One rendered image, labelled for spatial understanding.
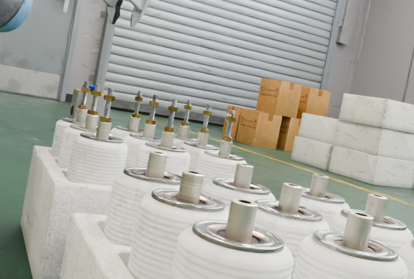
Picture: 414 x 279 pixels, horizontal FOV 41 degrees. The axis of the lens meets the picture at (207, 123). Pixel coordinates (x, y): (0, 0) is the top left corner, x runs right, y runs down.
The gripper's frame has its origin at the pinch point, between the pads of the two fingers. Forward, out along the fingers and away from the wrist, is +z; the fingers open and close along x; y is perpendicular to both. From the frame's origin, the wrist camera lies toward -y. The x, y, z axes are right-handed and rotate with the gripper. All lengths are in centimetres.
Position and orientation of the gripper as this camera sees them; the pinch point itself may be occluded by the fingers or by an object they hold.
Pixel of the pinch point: (125, 18)
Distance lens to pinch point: 97.9
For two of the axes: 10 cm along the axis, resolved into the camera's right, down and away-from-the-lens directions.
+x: 9.1, 1.9, -3.7
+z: -1.9, 9.8, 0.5
